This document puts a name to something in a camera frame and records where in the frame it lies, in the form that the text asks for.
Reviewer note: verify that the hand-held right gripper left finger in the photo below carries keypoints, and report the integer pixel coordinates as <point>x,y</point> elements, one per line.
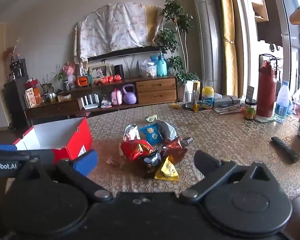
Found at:
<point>86,163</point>

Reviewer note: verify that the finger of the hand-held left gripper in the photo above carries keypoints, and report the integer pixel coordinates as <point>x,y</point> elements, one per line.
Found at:
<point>2,147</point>

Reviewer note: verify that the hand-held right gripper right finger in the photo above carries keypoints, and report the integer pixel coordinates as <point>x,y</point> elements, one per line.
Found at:
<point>205,163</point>

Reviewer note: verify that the red cardboard box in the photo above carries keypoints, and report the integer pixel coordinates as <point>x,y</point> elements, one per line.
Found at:
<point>72,140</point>

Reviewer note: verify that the copper foil snack packet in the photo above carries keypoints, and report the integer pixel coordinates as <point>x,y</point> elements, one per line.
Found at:
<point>176,152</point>

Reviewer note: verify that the yellow triangular snack packet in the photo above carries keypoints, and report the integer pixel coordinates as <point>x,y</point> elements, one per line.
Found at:
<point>167,171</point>

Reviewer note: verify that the large silver snack packet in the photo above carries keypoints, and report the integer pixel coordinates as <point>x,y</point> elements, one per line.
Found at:
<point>168,128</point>

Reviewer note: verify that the red chip bag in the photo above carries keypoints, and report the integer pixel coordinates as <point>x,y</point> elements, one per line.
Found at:
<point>136,150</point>

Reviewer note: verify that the dark blue snack packet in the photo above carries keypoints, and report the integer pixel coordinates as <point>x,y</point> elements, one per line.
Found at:
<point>150,160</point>

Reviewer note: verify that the small silver red packet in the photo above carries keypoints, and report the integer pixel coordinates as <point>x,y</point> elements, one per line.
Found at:
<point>131,131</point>

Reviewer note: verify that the clear yellow cake packet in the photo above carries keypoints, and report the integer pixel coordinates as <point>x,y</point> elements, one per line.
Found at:
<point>151,118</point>

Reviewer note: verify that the small pink wrapper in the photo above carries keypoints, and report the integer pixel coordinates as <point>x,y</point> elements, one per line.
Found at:
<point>112,161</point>

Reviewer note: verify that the small dark brown packet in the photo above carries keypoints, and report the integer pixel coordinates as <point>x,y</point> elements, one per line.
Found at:
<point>187,141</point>

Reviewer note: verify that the patterned tablecloth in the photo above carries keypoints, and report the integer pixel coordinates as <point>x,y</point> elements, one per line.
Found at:
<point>227,135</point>

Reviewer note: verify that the dark tall cabinet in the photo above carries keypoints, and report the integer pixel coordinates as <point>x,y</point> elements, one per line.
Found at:
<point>13,105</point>

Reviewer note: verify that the dark round coaster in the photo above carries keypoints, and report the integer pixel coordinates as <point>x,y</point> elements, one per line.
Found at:
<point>201,109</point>

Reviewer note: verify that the orange white snack box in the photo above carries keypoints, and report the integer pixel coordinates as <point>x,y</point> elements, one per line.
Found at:
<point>31,98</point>

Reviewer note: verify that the flat books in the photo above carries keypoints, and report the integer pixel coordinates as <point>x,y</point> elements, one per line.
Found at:
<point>227,110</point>

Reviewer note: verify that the white router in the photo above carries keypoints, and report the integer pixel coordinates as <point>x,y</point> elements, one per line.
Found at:
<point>90,102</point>

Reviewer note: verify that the stack of magazines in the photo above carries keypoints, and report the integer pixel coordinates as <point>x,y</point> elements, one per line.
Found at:
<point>106,103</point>

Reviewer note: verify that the yellow wrapper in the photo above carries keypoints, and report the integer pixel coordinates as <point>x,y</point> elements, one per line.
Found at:
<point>177,105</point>

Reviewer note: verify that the yellow-lid jar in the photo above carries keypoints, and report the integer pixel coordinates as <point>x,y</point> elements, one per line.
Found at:
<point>207,98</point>

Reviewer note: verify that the glass cup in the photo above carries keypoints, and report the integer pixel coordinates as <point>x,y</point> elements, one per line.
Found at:
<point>190,100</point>

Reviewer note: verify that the grey box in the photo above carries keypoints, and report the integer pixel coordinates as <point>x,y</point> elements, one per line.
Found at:
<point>226,101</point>

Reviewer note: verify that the small yellowish box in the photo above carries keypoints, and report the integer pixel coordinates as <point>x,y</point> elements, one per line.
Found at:
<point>64,98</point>

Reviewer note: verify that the red gift box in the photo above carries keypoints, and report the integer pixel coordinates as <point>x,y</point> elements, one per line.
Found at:
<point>32,83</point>

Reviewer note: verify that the small yellow jar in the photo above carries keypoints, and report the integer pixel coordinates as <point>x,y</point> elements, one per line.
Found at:
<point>52,98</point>

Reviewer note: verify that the dark-lid jar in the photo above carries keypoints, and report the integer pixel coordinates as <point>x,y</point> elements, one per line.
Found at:
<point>250,110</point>

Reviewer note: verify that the pink case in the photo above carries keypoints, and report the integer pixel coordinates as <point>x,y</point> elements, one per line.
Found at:
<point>116,97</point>

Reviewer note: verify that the black coffee machine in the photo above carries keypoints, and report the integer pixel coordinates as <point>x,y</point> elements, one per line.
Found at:
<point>18,70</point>

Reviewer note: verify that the purple kettlebell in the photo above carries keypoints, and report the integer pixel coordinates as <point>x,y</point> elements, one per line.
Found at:
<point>129,96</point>

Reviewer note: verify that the black remote control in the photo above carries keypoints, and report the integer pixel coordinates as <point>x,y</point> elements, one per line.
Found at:
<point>285,150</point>

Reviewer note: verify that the plant in patterned vase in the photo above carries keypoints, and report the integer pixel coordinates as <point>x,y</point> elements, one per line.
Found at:
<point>66,85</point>

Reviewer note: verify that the red apple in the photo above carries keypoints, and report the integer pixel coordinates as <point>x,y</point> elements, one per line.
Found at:
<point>103,81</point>
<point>96,82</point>

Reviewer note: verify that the wooden television cabinet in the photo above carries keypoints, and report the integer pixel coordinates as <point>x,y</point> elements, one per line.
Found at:
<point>156,90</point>

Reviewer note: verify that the red wrapped fruit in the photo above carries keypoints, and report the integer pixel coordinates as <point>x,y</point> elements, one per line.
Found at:
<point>110,78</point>
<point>117,77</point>

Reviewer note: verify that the pink plush toy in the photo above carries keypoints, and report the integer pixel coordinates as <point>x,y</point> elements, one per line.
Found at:
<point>69,71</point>

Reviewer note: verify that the red thermos bottle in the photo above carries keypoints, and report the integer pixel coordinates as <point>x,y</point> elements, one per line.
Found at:
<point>266,90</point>

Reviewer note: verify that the clear water bottle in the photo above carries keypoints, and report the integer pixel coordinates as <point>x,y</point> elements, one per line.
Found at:
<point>282,105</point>

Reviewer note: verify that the black speaker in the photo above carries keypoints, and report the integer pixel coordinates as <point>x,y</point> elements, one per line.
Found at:
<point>119,72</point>

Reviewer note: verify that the teal spray bottle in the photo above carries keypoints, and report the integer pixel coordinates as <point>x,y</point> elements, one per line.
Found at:
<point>161,66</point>

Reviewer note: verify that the clear plastic bag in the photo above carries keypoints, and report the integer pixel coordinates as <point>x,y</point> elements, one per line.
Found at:
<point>147,70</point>

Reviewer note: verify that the standing air conditioner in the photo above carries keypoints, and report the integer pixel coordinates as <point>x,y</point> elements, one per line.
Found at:
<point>208,42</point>

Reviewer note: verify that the yellow curtain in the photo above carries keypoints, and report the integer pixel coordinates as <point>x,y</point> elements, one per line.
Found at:
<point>227,30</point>

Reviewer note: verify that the cloth-covered television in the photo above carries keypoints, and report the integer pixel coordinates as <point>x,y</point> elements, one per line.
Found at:
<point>115,27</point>

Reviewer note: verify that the potted tree white pot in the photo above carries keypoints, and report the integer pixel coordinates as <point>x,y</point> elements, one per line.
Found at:
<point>176,12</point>

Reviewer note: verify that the photo frame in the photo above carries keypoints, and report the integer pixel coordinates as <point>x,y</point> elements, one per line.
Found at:
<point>100,72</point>

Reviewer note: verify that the wooden wall shelf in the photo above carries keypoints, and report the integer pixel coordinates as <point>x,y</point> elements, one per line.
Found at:
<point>258,2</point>

